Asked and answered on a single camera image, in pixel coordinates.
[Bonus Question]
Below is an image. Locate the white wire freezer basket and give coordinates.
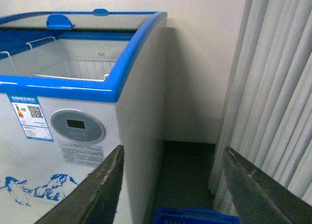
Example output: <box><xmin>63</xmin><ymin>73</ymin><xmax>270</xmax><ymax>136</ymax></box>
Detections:
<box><xmin>26</xmin><ymin>36</ymin><xmax>123</xmax><ymax>81</ymax></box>

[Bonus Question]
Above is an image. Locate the blue plastic shopping basket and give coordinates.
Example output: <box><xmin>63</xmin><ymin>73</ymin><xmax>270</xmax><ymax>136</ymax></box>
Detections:
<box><xmin>153</xmin><ymin>207</ymin><xmax>240</xmax><ymax>224</ymax></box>

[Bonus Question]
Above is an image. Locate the grey oval control panel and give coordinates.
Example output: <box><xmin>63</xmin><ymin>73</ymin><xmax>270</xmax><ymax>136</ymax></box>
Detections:
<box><xmin>50</xmin><ymin>109</ymin><xmax>106</xmax><ymax>143</ymax></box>

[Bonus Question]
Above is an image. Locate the grey instruction label sticker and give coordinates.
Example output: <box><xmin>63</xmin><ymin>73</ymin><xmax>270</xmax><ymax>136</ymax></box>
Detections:
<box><xmin>59</xmin><ymin>142</ymin><xmax>105</xmax><ymax>168</ymax></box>

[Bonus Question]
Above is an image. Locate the blue energy label sticker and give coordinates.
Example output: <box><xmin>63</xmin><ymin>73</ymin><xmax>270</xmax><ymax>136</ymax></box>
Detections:
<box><xmin>7</xmin><ymin>94</ymin><xmax>54</xmax><ymax>142</ymax></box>

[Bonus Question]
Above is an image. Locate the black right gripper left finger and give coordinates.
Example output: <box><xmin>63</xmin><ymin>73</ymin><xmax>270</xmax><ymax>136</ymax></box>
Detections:
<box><xmin>36</xmin><ymin>145</ymin><xmax>124</xmax><ymax>224</ymax></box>

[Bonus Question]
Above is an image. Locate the white blue chest freezer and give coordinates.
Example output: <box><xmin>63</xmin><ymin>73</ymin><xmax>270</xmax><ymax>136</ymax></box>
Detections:
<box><xmin>0</xmin><ymin>12</ymin><xmax>167</xmax><ymax>224</ymax></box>

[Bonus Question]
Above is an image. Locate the white pleated curtain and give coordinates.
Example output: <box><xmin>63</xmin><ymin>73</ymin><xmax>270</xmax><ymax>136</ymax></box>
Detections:
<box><xmin>208</xmin><ymin>0</ymin><xmax>312</xmax><ymax>214</ymax></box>

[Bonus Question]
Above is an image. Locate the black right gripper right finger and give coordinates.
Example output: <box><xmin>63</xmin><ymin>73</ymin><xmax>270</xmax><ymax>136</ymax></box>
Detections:
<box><xmin>223</xmin><ymin>146</ymin><xmax>312</xmax><ymax>224</ymax></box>

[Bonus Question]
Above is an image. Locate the glass sliding freezer lid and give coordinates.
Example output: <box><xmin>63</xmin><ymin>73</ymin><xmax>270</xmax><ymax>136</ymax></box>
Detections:
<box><xmin>0</xmin><ymin>9</ymin><xmax>153</xmax><ymax>31</ymax></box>

